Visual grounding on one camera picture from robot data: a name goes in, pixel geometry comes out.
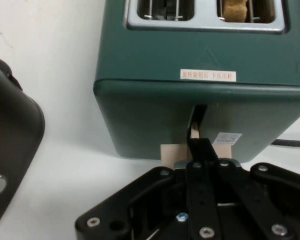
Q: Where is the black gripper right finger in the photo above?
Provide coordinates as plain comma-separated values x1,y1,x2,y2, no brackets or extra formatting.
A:
215,158,300,240

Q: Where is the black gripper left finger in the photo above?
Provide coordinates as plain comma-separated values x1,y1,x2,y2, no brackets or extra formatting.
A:
74,136,224,240

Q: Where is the beige toaster lever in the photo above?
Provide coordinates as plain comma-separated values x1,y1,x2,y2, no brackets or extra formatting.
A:
159,124,233,168

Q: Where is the brown toast slice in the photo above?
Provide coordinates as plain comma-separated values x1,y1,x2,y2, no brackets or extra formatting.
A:
220,0,250,24

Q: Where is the dark green toaster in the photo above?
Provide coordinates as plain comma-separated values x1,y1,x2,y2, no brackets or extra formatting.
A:
92,0,300,166

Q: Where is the black coffee machine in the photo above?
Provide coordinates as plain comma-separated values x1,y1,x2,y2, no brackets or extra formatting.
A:
0,55,46,240

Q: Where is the black toaster power cable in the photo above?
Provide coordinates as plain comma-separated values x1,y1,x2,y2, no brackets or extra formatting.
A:
269,138,300,149

